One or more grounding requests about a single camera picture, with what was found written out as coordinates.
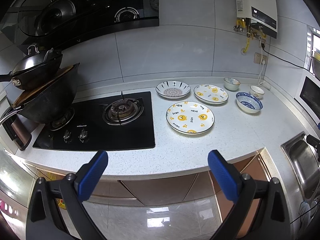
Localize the small cream bowl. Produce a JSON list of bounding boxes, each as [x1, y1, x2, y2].
[[249, 85, 265, 100]]

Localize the blue patterned bowl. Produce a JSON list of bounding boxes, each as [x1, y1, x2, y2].
[[235, 92, 263, 114]]

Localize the white bowl with leaf pattern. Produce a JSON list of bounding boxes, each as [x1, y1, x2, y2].
[[223, 77, 241, 91]]

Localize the bear plate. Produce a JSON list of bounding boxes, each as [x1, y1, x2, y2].
[[166, 101, 215, 135], [193, 85, 229, 105]]

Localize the white plate with mandala centre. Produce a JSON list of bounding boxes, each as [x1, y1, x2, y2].
[[156, 81, 191, 99]]

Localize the steel sink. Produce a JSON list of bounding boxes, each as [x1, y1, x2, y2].
[[281, 132, 319, 202]]

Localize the yellow plastic bag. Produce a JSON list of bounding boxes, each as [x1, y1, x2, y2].
[[48, 173, 66, 210]]

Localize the microwave oven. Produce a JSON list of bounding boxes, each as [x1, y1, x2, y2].
[[295, 72, 320, 129]]

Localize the brown lower cabinets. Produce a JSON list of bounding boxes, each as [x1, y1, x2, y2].
[[22, 152, 273, 238]]

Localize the brown knife block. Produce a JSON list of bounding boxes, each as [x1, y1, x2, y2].
[[3, 116, 32, 151]]

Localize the large black wok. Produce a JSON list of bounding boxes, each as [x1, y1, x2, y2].
[[1, 63, 80, 124]]

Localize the black gas stove top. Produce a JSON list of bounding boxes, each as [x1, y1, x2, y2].
[[33, 92, 155, 151]]

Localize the wooden wok lid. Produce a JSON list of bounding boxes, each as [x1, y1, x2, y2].
[[12, 64, 75, 107]]

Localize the white gas water heater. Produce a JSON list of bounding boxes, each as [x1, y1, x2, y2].
[[235, 0, 278, 38]]

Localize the small black wok with lid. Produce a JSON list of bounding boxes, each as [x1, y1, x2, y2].
[[1, 44, 63, 90]]

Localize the black range hood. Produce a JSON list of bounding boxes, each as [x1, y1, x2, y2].
[[1, 0, 159, 53]]

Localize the white power cable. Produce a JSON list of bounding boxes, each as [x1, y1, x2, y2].
[[257, 59, 271, 90]]

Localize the wall power socket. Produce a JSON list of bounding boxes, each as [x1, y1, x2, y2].
[[253, 53, 268, 64]]

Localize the black power cable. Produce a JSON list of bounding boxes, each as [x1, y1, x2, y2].
[[260, 41, 308, 69]]

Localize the yellow gas hose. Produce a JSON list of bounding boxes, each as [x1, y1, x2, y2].
[[241, 31, 252, 55]]

